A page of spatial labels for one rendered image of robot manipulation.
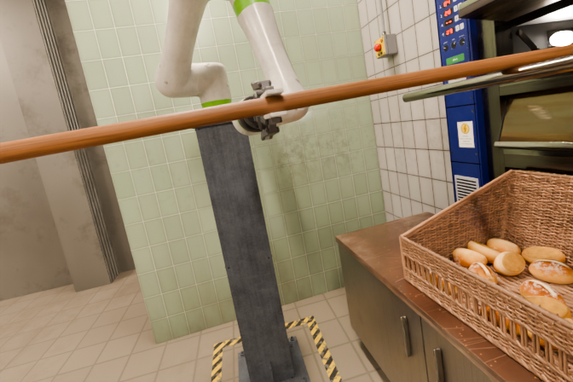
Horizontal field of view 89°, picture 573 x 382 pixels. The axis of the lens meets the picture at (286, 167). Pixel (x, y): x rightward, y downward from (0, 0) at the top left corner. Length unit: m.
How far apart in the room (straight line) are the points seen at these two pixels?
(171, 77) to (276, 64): 0.43
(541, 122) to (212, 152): 1.13
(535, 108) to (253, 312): 1.30
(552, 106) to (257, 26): 0.93
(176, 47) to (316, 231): 1.37
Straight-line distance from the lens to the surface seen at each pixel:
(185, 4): 1.02
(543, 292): 0.99
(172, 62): 1.15
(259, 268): 1.34
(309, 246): 1.99
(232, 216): 1.25
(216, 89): 1.26
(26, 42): 3.35
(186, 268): 1.95
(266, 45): 0.94
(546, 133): 1.22
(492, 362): 0.86
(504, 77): 0.81
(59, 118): 3.18
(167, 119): 0.52
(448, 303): 0.96
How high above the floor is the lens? 1.14
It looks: 8 degrees down
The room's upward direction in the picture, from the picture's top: 10 degrees counter-clockwise
